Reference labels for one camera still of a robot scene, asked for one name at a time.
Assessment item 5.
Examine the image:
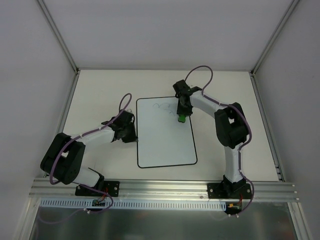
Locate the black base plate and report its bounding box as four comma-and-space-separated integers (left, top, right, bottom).
75, 180, 120, 197
207, 182, 252, 200

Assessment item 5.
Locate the left aluminium frame post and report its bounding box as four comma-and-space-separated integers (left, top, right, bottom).
35, 0, 80, 134

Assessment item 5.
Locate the purple cable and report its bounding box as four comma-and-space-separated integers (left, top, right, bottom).
185, 65, 255, 215
37, 93, 133, 224

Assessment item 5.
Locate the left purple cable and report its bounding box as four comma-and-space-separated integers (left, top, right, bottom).
37, 93, 133, 224

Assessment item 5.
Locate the green whiteboard eraser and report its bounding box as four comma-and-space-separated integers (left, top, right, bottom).
178, 114, 187, 123

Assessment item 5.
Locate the aluminium mounting rail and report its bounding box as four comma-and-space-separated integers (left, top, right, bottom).
28, 178, 300, 203

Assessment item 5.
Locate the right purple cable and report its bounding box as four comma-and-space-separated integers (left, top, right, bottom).
185, 65, 255, 215

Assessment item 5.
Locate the aluminium frame post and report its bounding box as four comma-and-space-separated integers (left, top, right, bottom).
35, 0, 80, 134
250, 0, 301, 181

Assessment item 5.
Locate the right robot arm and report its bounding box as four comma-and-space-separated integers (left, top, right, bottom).
173, 80, 251, 198

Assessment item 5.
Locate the small whiteboard black frame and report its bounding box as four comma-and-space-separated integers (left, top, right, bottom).
135, 96, 198, 169

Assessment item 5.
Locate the white slotted cable duct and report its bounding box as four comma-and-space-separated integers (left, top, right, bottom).
39, 198, 227, 212

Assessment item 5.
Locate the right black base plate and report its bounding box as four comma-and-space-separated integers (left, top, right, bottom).
207, 182, 252, 200

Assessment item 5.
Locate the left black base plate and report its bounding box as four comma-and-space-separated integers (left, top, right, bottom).
75, 180, 120, 197

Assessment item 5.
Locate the right aluminium frame post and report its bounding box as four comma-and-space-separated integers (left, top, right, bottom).
250, 0, 301, 181

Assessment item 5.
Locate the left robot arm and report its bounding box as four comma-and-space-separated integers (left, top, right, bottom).
40, 109, 138, 196

